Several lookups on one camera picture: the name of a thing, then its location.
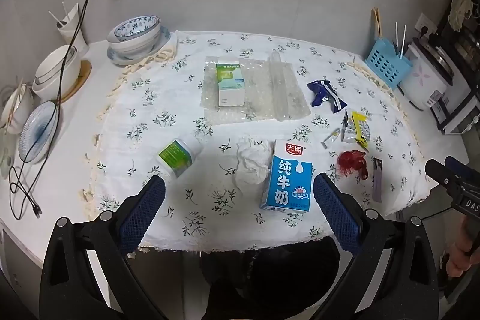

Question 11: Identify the blue floral bowl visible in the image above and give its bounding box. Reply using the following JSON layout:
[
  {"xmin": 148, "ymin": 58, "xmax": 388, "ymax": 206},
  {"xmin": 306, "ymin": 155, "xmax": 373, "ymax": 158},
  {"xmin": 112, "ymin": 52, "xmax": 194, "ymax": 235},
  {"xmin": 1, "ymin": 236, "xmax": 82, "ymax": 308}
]
[
  {"xmin": 114, "ymin": 16, "xmax": 161, "ymax": 43},
  {"xmin": 107, "ymin": 25, "xmax": 162, "ymax": 52}
]

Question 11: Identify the yellow white snack wrapper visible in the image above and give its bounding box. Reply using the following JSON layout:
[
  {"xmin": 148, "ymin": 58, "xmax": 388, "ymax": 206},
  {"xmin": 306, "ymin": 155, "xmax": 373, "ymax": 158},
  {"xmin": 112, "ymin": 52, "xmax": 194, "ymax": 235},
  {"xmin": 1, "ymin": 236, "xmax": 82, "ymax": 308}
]
[{"xmin": 340, "ymin": 111, "xmax": 371, "ymax": 148}]

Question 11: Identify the cream hanging cloth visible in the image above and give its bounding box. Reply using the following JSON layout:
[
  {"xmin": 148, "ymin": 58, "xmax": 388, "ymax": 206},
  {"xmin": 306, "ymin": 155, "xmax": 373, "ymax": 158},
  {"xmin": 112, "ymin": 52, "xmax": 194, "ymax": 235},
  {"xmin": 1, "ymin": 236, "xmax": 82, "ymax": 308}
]
[{"xmin": 449, "ymin": 0, "xmax": 474, "ymax": 32}]

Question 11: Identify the clear bubble wrap sheet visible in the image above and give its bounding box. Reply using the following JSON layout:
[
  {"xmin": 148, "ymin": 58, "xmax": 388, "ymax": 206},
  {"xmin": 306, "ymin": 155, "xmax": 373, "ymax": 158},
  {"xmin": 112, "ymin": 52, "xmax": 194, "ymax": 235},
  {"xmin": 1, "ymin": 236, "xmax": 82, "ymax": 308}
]
[{"xmin": 200, "ymin": 55, "xmax": 313, "ymax": 124}]

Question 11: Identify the blue ray pattern plate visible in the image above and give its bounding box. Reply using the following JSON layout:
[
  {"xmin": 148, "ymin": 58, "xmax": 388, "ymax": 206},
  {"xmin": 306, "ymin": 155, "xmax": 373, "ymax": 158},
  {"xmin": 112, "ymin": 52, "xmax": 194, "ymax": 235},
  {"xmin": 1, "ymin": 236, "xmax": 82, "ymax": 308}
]
[{"xmin": 18, "ymin": 101, "xmax": 60, "ymax": 163}]

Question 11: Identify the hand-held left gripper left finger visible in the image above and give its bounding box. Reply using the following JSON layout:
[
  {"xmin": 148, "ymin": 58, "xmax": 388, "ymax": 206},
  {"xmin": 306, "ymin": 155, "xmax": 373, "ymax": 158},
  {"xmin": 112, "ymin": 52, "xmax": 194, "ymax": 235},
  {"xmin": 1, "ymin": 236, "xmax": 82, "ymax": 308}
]
[{"xmin": 39, "ymin": 175, "xmax": 166, "ymax": 320}]

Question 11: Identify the white cup with straws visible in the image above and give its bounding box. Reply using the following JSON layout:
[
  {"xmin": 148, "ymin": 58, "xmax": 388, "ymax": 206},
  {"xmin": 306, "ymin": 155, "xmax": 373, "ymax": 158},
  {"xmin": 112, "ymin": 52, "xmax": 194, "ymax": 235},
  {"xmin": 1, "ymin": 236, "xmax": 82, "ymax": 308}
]
[{"xmin": 48, "ymin": 1, "xmax": 91, "ymax": 55}]

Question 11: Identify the crumpled white tissue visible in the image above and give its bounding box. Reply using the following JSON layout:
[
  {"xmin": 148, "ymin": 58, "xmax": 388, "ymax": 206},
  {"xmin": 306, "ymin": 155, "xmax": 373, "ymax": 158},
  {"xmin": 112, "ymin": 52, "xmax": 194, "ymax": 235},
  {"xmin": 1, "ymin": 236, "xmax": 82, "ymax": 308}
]
[{"xmin": 234, "ymin": 135, "xmax": 274, "ymax": 187}]

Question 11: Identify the white bowl gold rim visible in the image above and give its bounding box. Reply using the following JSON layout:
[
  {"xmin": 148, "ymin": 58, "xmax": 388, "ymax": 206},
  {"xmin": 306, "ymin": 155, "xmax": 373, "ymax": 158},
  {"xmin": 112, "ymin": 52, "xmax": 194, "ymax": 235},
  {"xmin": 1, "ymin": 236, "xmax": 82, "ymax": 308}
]
[{"xmin": 0, "ymin": 82, "xmax": 35, "ymax": 135}]

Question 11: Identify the pale green dish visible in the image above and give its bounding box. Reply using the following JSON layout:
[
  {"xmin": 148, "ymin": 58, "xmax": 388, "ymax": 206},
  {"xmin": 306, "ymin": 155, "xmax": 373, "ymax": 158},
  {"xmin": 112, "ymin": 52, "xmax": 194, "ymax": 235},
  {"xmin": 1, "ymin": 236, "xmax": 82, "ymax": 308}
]
[{"xmin": 0, "ymin": 134, "xmax": 20, "ymax": 181}]

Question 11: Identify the green label plastic container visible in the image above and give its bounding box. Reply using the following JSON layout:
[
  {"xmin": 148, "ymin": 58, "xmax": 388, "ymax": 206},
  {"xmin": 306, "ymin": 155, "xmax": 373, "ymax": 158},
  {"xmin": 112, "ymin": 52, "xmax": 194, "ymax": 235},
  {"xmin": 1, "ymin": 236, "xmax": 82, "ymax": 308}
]
[{"xmin": 157, "ymin": 139, "xmax": 203, "ymax": 178}]

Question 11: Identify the blue utensil holder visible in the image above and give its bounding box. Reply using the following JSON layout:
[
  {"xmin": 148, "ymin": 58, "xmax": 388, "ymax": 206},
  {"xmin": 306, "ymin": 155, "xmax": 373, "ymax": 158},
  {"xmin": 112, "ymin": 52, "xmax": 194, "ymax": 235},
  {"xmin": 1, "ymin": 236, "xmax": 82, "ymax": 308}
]
[{"xmin": 365, "ymin": 37, "xmax": 413, "ymax": 89}]

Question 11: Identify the blue floral plate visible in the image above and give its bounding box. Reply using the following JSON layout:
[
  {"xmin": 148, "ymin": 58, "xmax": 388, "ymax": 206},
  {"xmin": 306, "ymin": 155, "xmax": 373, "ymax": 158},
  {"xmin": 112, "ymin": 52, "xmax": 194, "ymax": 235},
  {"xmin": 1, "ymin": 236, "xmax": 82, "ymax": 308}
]
[{"xmin": 106, "ymin": 31, "xmax": 172, "ymax": 66}]

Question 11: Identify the white wall socket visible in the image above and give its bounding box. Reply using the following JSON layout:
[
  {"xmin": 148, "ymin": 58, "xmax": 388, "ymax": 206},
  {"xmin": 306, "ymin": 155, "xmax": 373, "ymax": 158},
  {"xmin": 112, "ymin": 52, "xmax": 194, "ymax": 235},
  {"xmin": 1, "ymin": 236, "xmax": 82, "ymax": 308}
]
[{"xmin": 414, "ymin": 14, "xmax": 438, "ymax": 40}]

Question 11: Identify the blue snack wrapper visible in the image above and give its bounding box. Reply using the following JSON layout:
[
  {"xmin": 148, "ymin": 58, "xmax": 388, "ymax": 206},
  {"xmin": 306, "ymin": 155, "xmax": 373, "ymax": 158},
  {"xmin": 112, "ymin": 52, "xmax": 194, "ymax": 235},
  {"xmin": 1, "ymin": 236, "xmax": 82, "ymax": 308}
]
[{"xmin": 306, "ymin": 79, "xmax": 348, "ymax": 114}]

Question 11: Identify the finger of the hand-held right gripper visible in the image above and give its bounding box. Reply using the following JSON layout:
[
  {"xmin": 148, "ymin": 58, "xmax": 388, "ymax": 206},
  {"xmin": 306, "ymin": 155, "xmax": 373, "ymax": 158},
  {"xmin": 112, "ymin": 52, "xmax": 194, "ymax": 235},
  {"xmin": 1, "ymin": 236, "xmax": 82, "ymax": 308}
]
[
  {"xmin": 444, "ymin": 155, "xmax": 480, "ymax": 181},
  {"xmin": 425, "ymin": 159, "xmax": 480, "ymax": 210}
]

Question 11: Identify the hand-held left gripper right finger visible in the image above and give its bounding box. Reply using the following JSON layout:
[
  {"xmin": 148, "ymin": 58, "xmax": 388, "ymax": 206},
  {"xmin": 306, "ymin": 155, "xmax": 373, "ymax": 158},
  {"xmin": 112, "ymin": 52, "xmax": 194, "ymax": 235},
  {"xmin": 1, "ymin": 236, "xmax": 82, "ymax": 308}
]
[{"xmin": 311, "ymin": 173, "xmax": 447, "ymax": 320}]

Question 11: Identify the person's right hand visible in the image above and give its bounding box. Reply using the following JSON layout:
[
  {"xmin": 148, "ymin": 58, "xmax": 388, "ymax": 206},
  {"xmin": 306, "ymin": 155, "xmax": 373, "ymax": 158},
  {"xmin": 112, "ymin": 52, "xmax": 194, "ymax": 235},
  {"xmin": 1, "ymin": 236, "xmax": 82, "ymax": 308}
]
[{"xmin": 445, "ymin": 226, "xmax": 480, "ymax": 280}]

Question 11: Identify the small white wrapper strip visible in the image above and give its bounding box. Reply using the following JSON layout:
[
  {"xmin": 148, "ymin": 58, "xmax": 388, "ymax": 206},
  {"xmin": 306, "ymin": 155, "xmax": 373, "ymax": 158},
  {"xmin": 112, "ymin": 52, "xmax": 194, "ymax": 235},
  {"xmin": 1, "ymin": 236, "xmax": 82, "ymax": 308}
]
[{"xmin": 321, "ymin": 127, "xmax": 342, "ymax": 149}]

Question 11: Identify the round wooden trivet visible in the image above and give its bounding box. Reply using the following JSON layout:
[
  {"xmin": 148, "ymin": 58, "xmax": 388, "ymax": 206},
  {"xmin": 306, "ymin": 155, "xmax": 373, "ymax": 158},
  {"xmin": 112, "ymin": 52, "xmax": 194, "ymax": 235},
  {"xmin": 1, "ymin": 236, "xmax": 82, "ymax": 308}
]
[{"xmin": 56, "ymin": 59, "xmax": 93, "ymax": 104}]

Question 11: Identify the white rice cooker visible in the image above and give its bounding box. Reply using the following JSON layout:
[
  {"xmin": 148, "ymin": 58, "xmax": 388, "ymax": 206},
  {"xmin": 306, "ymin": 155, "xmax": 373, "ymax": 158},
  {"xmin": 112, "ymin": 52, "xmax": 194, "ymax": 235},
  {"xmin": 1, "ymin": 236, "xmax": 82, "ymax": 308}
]
[{"xmin": 397, "ymin": 38, "xmax": 474, "ymax": 111}]

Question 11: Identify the blue white milk carton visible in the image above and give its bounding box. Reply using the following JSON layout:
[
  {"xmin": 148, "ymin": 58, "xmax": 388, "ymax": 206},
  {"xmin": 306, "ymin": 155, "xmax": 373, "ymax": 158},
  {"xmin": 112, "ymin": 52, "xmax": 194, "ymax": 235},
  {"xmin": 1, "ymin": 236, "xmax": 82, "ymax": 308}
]
[{"xmin": 259, "ymin": 139, "xmax": 314, "ymax": 212}]

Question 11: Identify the red candy wrapper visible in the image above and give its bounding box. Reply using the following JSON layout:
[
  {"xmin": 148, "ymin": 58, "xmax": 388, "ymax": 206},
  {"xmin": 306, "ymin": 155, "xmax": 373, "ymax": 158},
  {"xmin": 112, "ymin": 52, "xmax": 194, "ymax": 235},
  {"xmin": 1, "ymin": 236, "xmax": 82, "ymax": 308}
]
[{"xmin": 337, "ymin": 150, "xmax": 370, "ymax": 178}]

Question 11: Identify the black charger cable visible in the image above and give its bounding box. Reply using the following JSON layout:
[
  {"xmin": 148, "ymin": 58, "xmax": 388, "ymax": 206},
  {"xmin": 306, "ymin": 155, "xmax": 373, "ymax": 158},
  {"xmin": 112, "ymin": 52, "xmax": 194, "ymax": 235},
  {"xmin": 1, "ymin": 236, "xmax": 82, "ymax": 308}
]
[{"xmin": 9, "ymin": 0, "xmax": 104, "ymax": 220}]

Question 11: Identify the green white medicine box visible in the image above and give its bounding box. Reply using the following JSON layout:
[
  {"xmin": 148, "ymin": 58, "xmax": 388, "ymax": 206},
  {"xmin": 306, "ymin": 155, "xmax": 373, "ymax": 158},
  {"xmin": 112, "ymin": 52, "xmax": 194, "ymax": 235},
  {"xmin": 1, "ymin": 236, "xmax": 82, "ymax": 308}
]
[{"xmin": 217, "ymin": 63, "xmax": 247, "ymax": 108}]

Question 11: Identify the white bowl black rim line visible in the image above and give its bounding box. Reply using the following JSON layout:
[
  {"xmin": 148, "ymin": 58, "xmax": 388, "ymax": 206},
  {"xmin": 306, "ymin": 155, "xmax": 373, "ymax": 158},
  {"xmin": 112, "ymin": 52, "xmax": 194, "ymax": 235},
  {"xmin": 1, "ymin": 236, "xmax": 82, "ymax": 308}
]
[
  {"xmin": 31, "ymin": 68, "xmax": 83, "ymax": 100},
  {"xmin": 35, "ymin": 44, "xmax": 82, "ymax": 85}
]

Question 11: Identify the white floral tablecloth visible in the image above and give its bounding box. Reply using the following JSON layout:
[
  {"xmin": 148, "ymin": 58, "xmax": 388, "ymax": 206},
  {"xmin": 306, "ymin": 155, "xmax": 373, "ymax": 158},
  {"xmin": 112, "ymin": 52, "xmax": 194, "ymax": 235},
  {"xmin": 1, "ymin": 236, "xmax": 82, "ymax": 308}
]
[{"xmin": 77, "ymin": 31, "xmax": 432, "ymax": 254}]

